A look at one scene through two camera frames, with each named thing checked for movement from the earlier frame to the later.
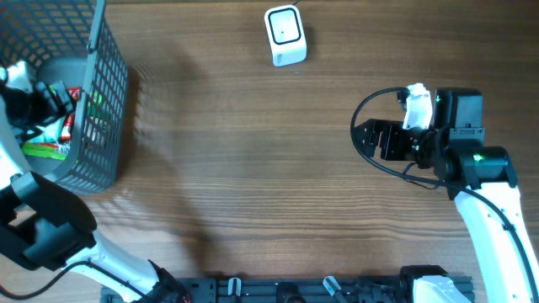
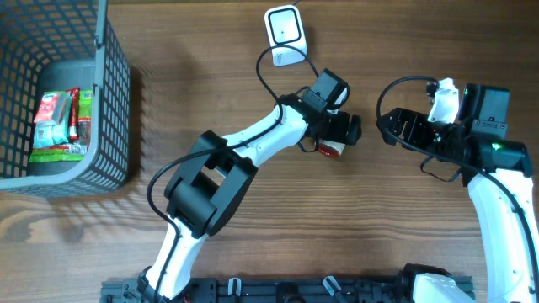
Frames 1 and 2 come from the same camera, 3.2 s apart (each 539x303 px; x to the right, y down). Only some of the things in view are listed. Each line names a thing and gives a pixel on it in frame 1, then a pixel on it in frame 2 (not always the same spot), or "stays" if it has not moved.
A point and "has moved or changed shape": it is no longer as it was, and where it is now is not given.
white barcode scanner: x=286 y=35 stays
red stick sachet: x=66 y=132 has moved or changed shape
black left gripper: x=50 y=103 -> x=354 y=130
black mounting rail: x=300 y=289 stays
